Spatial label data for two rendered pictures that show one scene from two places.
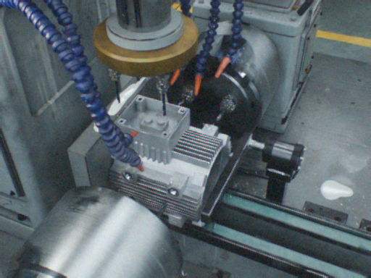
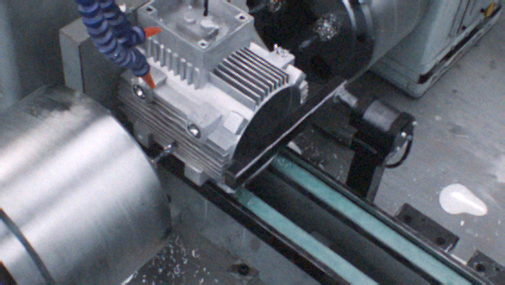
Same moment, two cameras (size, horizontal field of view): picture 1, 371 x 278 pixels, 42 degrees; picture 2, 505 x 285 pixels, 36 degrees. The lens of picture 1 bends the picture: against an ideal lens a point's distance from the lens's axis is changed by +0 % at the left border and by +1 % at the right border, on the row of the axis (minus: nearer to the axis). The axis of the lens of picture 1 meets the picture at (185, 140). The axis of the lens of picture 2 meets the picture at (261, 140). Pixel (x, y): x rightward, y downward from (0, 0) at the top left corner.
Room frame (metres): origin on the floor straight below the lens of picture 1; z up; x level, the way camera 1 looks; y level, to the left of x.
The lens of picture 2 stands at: (-0.04, -0.15, 1.80)
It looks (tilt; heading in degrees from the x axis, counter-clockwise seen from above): 48 degrees down; 8
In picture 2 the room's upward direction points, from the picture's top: 8 degrees clockwise
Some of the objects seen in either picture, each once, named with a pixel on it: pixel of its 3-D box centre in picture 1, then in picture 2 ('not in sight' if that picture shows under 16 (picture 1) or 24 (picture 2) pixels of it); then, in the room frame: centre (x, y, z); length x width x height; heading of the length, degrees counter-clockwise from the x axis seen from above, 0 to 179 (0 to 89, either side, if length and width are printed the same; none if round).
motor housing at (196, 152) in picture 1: (172, 167); (213, 97); (0.72, 0.03, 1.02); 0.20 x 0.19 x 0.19; 65
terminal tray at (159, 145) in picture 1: (153, 129); (195, 34); (0.74, 0.07, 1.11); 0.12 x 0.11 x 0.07; 65
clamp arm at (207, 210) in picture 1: (228, 174); (289, 130); (0.69, -0.09, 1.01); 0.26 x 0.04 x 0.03; 155
